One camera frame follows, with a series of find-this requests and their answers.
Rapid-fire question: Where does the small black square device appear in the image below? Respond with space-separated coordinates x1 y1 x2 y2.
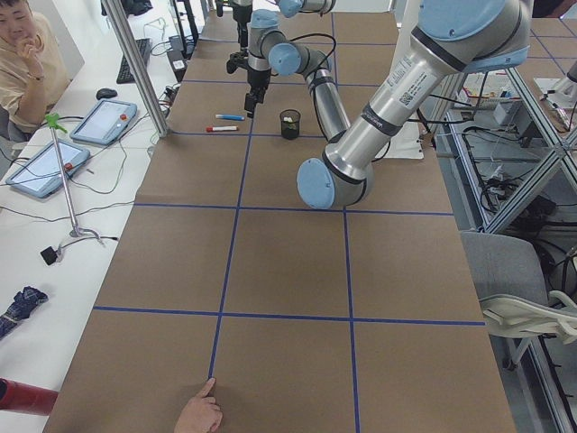
40 246 61 266

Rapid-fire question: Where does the black keyboard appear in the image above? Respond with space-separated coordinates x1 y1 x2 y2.
115 38 152 85

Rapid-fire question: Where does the near blue teach pendant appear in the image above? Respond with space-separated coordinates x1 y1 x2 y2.
6 139 90 198

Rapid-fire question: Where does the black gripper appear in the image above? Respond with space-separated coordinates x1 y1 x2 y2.
244 69 271 118
233 3 252 52

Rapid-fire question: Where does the red bottle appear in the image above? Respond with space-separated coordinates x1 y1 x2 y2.
0 378 59 416

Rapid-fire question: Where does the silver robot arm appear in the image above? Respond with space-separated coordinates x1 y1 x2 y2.
247 0 533 209
215 0 335 54

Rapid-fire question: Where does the red white marker pen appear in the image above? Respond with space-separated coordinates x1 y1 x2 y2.
206 125 239 133

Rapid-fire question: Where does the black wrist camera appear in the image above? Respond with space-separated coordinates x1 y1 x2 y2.
226 51 248 74
215 0 224 17

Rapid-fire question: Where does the far blue teach pendant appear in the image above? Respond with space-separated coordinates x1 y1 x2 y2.
69 98 137 146

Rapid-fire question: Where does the aluminium frame post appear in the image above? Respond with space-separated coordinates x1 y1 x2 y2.
102 0 169 138

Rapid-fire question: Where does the bystander hand at table edge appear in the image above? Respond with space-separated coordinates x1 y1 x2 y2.
173 377 224 433

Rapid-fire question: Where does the black computer mouse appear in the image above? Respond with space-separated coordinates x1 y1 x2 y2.
96 88 118 100

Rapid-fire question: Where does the right black braided cable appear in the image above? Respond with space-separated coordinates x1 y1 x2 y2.
270 32 338 87

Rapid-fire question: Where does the grey office chair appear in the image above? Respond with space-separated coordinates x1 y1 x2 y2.
461 231 576 371

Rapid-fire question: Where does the green tipped metal stand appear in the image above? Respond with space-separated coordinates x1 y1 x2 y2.
43 112 105 247

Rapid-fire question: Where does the blue highlighter pen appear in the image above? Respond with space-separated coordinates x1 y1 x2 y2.
215 114 245 122

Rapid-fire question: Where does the seated person beige shirt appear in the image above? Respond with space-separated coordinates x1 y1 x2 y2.
1 1 70 135

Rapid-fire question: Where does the blue teach pendant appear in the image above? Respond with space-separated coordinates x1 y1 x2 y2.
6 139 90 198
69 98 137 146

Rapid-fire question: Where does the black mesh pen cup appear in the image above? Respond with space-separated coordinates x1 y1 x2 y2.
279 109 301 140

